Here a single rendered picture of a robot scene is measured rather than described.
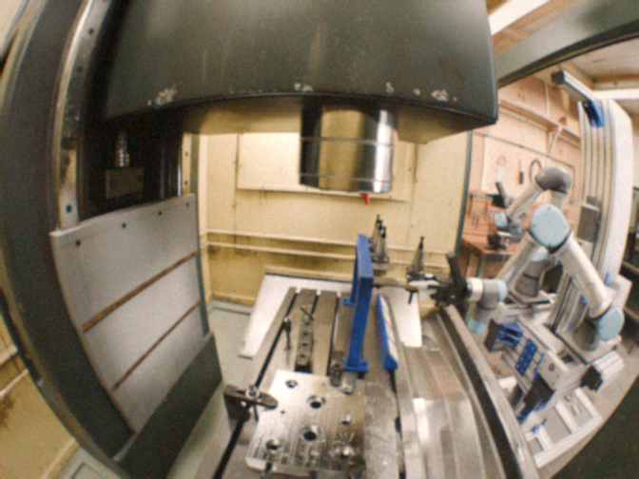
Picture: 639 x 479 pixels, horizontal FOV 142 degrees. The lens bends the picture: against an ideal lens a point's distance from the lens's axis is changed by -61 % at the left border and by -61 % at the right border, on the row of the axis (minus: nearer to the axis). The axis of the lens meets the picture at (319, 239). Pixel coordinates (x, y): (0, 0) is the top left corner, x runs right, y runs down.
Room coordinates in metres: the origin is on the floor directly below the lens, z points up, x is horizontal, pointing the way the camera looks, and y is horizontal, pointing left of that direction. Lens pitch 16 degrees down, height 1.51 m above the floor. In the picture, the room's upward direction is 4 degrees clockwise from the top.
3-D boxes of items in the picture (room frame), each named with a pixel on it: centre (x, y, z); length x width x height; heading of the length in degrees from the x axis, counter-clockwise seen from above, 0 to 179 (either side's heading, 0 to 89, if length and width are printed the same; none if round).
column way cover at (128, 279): (0.49, 0.41, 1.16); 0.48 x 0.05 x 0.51; 174
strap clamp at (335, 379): (0.56, -0.07, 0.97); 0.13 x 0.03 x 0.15; 174
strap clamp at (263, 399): (0.42, 0.14, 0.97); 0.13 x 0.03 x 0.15; 84
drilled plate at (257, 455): (0.39, -0.01, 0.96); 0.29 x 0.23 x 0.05; 174
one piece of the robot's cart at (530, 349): (0.72, -0.97, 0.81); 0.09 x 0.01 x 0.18; 0
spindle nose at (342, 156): (0.45, -0.04, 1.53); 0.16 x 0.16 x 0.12
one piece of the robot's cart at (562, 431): (0.71, -1.48, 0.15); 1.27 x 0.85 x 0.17; 90
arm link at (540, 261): (0.96, -1.05, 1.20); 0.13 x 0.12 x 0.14; 104
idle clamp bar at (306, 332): (0.74, 0.03, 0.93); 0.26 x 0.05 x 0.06; 179
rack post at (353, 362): (0.68, -0.13, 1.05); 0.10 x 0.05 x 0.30; 84
